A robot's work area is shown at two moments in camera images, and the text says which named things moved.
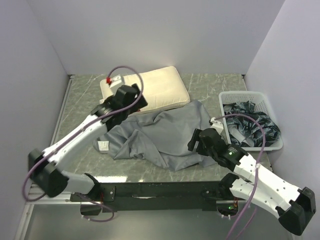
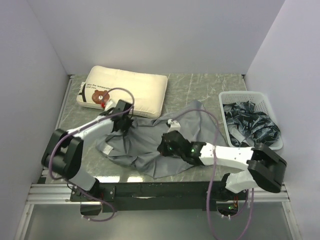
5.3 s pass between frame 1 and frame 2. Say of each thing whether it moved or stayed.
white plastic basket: stayed
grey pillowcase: moved
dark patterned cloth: stayed
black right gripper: moved
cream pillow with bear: moved
